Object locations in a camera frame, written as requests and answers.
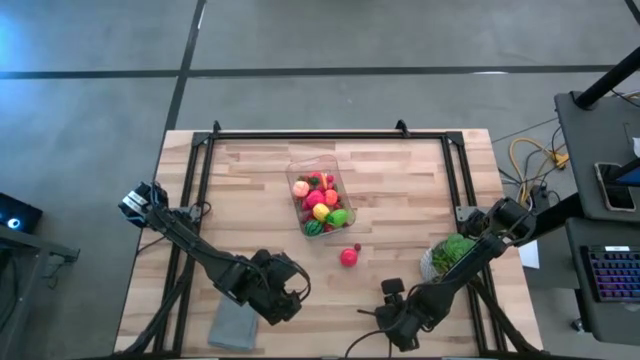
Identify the grey side table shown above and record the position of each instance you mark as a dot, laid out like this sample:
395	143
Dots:
30	250

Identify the clear plastic tupperware container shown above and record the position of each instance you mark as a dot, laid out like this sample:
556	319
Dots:
300	165

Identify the red toy tomato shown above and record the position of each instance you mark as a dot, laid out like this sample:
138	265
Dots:
349	257

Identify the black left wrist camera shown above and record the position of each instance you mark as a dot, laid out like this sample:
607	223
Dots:
285	265

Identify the black pole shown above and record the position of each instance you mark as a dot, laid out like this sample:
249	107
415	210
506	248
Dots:
605	80

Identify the grey folded cloth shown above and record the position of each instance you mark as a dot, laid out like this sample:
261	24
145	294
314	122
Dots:
230	330

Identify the toy peach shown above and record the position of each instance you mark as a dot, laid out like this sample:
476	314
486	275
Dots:
300	189

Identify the small yellow toy fruit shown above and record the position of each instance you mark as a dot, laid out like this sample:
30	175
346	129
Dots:
324	180

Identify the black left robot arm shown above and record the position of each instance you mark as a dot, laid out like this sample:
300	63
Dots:
195	245

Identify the orange toy pumpkin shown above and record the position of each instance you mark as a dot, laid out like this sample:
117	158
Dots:
331	196

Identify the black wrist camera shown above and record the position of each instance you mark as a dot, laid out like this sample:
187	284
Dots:
392	289
285	265

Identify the white paper sheet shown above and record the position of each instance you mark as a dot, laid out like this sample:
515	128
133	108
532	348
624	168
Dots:
529	255

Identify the grey desk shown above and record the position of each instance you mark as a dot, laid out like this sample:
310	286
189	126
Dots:
585	320
590	135

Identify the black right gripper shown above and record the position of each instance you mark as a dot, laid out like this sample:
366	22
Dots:
400	325

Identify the red toy strawberry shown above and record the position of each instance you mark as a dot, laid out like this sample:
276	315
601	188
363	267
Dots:
328	228
314	176

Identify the black smartphone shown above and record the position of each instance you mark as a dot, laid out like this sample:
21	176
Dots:
615	187

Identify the potted succulent in white pot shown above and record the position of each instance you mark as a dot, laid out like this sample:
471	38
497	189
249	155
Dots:
452	247

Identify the backlit keyboard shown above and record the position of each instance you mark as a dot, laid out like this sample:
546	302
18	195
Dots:
615	274

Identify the toy watermelon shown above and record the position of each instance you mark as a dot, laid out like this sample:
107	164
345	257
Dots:
313	228

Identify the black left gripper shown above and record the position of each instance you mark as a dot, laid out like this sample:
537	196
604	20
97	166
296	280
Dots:
280	302

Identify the black device with blue light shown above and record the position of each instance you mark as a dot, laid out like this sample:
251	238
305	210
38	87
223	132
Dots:
17	215

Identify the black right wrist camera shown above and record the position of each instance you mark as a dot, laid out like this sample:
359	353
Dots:
392	289

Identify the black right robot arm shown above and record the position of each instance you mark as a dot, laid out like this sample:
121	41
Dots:
465	270

